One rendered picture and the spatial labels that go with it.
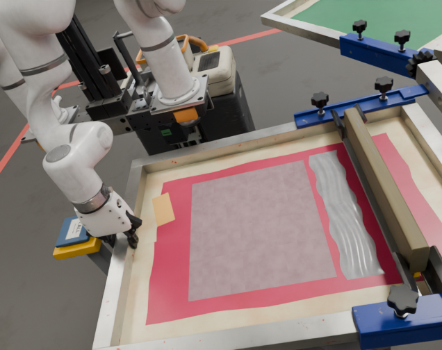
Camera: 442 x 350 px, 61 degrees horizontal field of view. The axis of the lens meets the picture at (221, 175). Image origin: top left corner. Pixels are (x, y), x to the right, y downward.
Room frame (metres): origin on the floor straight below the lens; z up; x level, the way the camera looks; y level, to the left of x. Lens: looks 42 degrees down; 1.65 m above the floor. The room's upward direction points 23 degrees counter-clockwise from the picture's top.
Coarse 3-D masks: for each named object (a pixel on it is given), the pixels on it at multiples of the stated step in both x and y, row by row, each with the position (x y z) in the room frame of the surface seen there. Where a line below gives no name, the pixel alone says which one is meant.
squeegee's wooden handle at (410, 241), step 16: (352, 112) 0.67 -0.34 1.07; (352, 128) 0.62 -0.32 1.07; (352, 144) 0.62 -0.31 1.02; (368, 144) 0.55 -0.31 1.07; (368, 160) 0.51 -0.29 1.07; (368, 176) 0.51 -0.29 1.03; (384, 176) 0.45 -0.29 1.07; (384, 192) 0.42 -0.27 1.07; (400, 192) 0.41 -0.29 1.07; (384, 208) 0.41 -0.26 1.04; (400, 208) 0.38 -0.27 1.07; (400, 224) 0.35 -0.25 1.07; (416, 224) 0.34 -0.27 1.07; (400, 240) 0.34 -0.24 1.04; (416, 240) 0.31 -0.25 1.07; (416, 256) 0.29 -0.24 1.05
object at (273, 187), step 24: (336, 144) 0.69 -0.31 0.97; (384, 144) 0.63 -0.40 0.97; (240, 168) 0.75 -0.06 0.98; (264, 168) 0.71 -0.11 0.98; (288, 168) 0.68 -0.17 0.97; (408, 168) 0.54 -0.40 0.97; (168, 192) 0.76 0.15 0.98; (192, 192) 0.73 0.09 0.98; (216, 192) 0.69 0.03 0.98; (240, 192) 0.66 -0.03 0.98; (264, 192) 0.63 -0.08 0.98; (288, 192) 0.60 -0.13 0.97; (312, 192) 0.57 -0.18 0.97; (360, 192) 0.52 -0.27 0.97; (192, 216) 0.65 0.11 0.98; (216, 216) 0.62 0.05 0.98; (240, 216) 0.59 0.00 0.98; (264, 216) 0.56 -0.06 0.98
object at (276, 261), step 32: (416, 192) 0.47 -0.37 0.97; (256, 224) 0.55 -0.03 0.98; (288, 224) 0.51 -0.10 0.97; (320, 224) 0.48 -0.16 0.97; (160, 256) 0.57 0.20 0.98; (192, 256) 0.53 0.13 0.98; (224, 256) 0.50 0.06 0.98; (256, 256) 0.47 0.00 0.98; (288, 256) 0.44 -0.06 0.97; (320, 256) 0.41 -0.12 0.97; (384, 256) 0.36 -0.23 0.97; (160, 288) 0.49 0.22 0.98; (192, 288) 0.45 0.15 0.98; (224, 288) 0.43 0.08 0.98; (256, 288) 0.40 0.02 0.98; (288, 288) 0.37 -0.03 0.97; (320, 288) 0.35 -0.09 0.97; (352, 288) 0.33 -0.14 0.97; (160, 320) 0.41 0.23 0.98
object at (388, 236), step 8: (344, 144) 0.65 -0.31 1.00; (352, 152) 0.61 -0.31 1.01; (352, 160) 0.58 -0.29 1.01; (360, 168) 0.55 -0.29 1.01; (360, 176) 0.53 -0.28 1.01; (368, 184) 0.50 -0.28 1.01; (368, 192) 0.48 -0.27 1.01; (368, 200) 0.47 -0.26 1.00; (376, 200) 0.46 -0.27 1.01; (376, 208) 0.44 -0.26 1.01; (376, 216) 0.42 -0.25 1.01; (384, 224) 0.40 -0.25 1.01; (384, 232) 0.38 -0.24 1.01; (392, 240) 0.36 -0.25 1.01; (392, 248) 0.35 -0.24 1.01; (392, 256) 0.34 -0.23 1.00
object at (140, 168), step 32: (288, 128) 0.78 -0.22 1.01; (320, 128) 0.75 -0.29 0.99; (416, 128) 0.61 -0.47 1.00; (160, 160) 0.86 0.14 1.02; (192, 160) 0.84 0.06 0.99; (128, 192) 0.78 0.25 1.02; (128, 256) 0.58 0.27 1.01; (128, 288) 0.51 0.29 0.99; (288, 320) 0.30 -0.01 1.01; (320, 320) 0.28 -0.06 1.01; (352, 320) 0.26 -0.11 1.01
